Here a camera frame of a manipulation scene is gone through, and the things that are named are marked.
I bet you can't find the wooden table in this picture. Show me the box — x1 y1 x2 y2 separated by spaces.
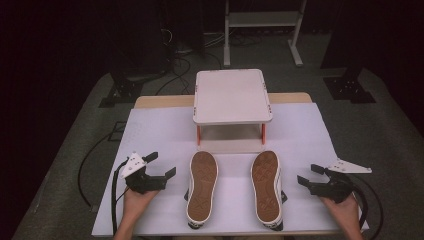
133 92 314 110

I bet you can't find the gripper thick black cable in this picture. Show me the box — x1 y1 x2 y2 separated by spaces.
344 174 370 231
110 159 130 236

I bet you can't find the right gripper thick black cable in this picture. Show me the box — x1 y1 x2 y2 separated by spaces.
344 174 370 231

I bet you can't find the white metal desk frame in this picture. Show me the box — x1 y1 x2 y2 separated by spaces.
223 0 308 68

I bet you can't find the white paper sheet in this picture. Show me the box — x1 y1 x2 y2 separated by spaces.
91 102 370 238

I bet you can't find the thin black floor cable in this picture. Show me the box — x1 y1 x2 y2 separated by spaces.
77 132 115 212
353 173 385 240

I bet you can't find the white two-tier shoe rack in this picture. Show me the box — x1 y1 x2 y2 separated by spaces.
192 68 274 155

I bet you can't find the black white canvas shoe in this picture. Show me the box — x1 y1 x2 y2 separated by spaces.
249 150 288 232
184 150 220 231

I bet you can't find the left gripper thick black cable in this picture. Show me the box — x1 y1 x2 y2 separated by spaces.
110 159 130 236

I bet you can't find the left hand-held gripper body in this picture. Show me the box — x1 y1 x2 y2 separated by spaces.
119 152 168 195

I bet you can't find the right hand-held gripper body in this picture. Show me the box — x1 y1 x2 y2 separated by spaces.
308 158 373 204

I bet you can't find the person's right hand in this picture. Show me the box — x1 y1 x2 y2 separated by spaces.
319 194 361 228

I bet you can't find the tangle of background cables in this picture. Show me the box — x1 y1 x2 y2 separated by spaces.
153 27 225 97

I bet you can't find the black stand base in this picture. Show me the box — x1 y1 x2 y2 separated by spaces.
98 70 145 109
322 65 377 105

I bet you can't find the person's left hand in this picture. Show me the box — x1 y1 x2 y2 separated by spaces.
123 189 160 221

